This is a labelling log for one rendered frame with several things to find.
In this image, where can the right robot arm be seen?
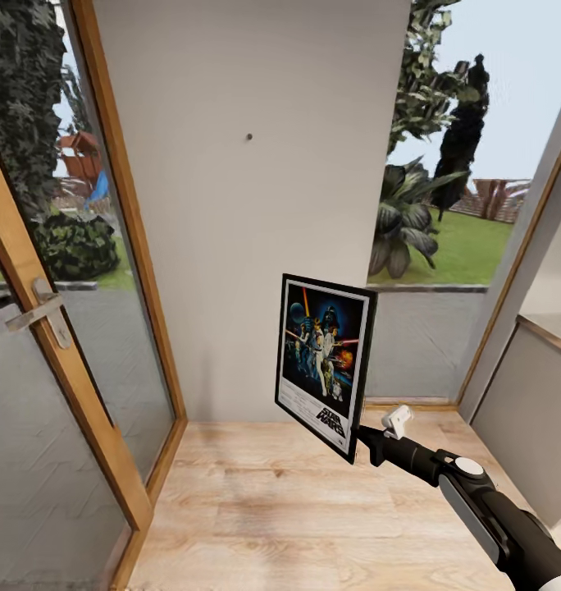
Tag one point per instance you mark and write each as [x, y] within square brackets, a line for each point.
[515, 540]

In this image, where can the poster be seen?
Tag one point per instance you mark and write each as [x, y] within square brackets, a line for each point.
[325, 337]

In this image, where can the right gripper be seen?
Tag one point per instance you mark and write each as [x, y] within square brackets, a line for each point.
[399, 452]

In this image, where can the fixed window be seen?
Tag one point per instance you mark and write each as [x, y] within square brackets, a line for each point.
[473, 156]

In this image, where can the door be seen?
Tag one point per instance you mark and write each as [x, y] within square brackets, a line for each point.
[91, 411]

